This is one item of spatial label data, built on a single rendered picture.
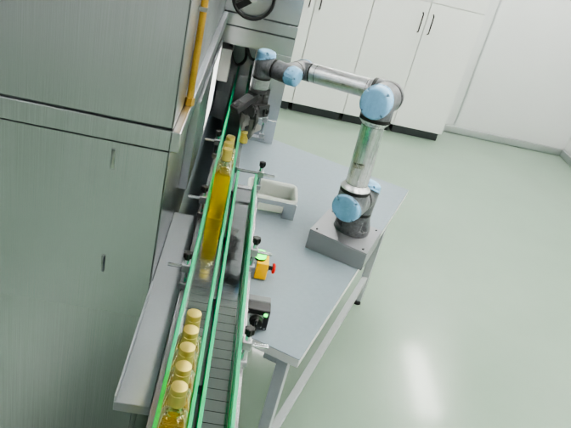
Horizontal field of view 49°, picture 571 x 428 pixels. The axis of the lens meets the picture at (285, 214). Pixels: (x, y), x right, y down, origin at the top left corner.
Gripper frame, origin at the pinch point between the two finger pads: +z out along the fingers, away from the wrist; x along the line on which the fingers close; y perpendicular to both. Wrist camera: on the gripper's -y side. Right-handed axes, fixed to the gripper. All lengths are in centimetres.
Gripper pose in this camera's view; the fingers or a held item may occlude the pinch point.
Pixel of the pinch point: (245, 134)
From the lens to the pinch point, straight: 259.4
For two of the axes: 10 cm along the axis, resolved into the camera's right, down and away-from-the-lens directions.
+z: -2.3, 8.4, 4.9
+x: -6.8, -5.0, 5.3
